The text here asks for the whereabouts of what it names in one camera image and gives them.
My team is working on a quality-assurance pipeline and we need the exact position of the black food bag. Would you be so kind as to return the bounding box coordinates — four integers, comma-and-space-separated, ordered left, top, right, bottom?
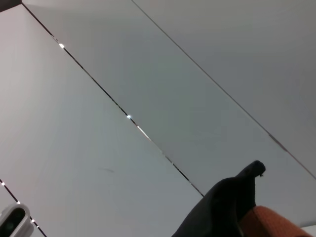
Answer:
171, 159, 315, 237

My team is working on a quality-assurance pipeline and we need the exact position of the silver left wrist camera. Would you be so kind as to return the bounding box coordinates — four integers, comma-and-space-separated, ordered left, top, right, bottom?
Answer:
0, 202, 35, 237

